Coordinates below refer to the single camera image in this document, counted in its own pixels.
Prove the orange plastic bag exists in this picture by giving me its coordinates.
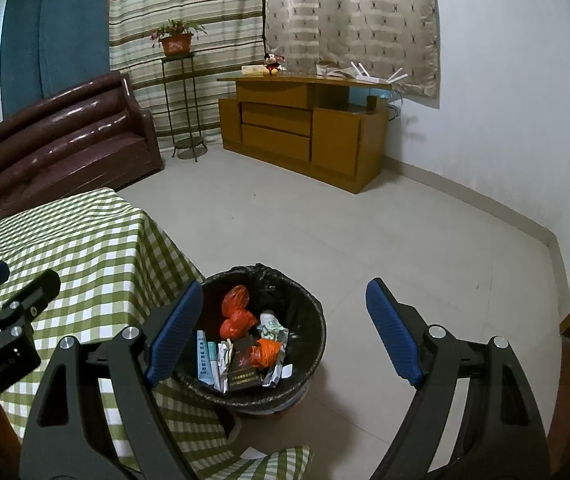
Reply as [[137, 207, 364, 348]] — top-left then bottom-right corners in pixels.
[[249, 339, 282, 370]]

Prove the white paper wrapper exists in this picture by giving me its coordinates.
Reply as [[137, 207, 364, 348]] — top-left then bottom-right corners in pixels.
[[218, 339, 234, 393]]

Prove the red plastic bag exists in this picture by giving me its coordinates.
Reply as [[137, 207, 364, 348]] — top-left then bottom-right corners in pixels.
[[219, 285, 258, 341]]

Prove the blue white toothpaste tube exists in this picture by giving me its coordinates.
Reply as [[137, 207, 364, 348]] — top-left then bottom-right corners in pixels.
[[208, 341, 222, 391]]

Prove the green checkered tablecloth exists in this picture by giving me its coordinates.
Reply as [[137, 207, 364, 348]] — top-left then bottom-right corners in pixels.
[[0, 188, 313, 479]]

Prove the black trash bin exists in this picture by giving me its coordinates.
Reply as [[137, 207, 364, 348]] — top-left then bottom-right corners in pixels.
[[173, 263, 326, 417]]

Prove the white wifi router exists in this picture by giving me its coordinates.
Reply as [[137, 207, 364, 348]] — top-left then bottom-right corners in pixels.
[[315, 60, 410, 86]]

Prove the wooden tv cabinet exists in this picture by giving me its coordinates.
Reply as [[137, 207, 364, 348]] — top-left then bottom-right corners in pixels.
[[219, 74, 392, 194]]

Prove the small box on cabinet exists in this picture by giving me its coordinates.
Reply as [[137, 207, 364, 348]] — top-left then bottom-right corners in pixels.
[[242, 64, 268, 76]]

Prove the black metal plant stand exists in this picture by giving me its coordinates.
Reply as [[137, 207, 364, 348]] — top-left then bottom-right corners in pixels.
[[161, 52, 208, 162]]

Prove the potted plant terracotta pot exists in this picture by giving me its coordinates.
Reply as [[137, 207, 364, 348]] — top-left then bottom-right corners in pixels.
[[150, 18, 207, 56]]

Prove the dark brown leather sofa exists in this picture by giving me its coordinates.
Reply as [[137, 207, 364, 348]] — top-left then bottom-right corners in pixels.
[[0, 72, 163, 220]]

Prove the beige patterned curtain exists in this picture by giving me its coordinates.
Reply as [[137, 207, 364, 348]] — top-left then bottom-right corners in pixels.
[[264, 0, 440, 98]]

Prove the green white wrapper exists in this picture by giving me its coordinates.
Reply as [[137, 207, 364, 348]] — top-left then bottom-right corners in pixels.
[[258, 311, 289, 348]]

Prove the dark brown cigarette pack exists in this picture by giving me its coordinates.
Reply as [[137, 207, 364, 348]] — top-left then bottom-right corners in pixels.
[[227, 336, 262, 392]]

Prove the blue curtain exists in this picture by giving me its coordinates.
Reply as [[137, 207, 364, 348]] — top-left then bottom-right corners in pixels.
[[0, 0, 110, 117]]

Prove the striped green curtain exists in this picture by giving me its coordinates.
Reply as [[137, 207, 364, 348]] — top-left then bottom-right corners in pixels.
[[108, 0, 264, 150]]

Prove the mickey mouse plush toy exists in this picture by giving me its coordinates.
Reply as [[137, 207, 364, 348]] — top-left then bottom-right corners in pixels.
[[264, 53, 286, 75]]

